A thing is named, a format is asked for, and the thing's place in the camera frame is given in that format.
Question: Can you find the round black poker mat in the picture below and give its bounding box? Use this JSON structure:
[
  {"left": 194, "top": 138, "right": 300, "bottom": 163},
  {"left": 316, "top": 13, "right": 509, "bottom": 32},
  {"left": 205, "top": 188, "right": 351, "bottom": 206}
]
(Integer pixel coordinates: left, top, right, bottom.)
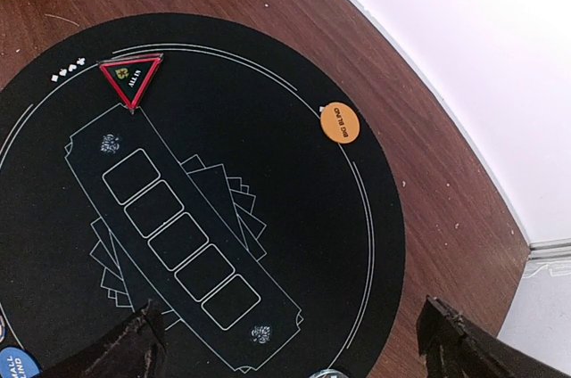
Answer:
[{"left": 1, "top": 13, "right": 405, "bottom": 377}]

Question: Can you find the red triangular all-in marker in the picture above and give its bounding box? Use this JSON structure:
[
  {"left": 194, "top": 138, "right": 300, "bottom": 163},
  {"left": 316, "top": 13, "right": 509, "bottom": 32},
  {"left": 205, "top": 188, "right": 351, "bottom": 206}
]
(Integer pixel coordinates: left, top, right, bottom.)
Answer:
[{"left": 98, "top": 53, "right": 164, "bottom": 113}]

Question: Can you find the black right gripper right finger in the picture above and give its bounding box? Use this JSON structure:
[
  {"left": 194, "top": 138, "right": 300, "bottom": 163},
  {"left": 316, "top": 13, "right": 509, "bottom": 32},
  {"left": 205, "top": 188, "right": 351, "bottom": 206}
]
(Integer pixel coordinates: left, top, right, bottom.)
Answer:
[{"left": 416, "top": 296, "right": 567, "bottom": 378}]

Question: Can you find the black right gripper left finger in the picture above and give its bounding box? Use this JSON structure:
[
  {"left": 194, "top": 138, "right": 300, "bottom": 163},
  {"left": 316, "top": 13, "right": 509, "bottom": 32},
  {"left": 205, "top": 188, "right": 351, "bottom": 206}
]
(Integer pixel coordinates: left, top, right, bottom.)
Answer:
[{"left": 40, "top": 300, "right": 167, "bottom": 378}]

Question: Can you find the blue small blind button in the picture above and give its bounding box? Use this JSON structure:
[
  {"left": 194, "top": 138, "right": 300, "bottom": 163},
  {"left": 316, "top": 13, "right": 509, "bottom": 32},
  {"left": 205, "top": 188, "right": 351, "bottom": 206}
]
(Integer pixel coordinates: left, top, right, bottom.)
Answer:
[{"left": 0, "top": 347, "right": 41, "bottom": 378}]

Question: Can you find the black white dealer button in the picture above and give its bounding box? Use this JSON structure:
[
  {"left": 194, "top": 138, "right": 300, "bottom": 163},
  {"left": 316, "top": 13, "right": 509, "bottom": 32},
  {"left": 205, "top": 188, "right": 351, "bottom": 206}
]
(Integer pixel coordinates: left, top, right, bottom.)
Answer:
[{"left": 310, "top": 368, "right": 347, "bottom": 378}]

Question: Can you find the orange big blind button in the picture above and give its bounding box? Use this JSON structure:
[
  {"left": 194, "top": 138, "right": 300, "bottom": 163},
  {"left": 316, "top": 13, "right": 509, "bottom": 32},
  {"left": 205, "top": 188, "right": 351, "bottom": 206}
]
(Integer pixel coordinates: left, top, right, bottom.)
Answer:
[{"left": 319, "top": 102, "right": 360, "bottom": 144}]

